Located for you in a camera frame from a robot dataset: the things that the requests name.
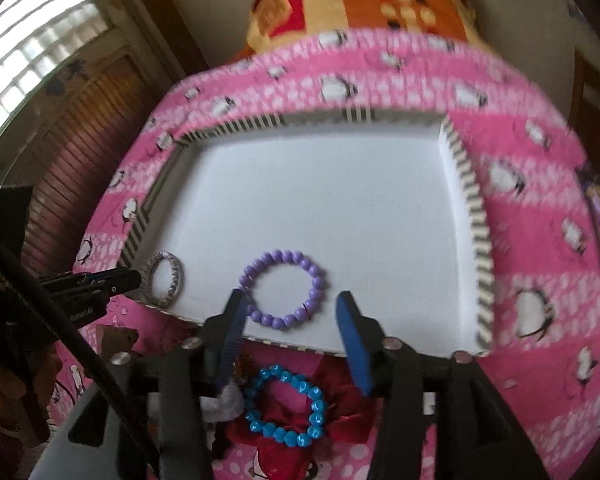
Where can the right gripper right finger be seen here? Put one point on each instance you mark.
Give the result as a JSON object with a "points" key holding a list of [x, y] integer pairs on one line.
{"points": [[350, 325]]}

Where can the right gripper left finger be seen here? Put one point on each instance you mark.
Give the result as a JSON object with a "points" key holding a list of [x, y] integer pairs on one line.
{"points": [[230, 329]]}

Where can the white fluffy scrunchie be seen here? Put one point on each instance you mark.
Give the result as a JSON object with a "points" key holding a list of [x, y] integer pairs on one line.
{"points": [[226, 406]]}

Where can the brown scrunchie with leopard bow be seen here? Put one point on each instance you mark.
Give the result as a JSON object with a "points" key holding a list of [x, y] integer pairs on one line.
{"points": [[113, 339]]}

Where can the striped white cardboard box tray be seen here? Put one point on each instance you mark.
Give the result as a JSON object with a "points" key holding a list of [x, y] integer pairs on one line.
{"points": [[385, 202]]}

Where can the window with blinds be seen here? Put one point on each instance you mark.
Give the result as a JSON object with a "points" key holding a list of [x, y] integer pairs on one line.
{"points": [[36, 38]]}

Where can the wooden chair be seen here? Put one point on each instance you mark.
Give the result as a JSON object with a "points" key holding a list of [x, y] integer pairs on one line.
{"points": [[584, 115]]}

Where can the orange red patterned quilt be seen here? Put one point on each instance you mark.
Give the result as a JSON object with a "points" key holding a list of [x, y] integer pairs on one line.
{"points": [[275, 23]]}

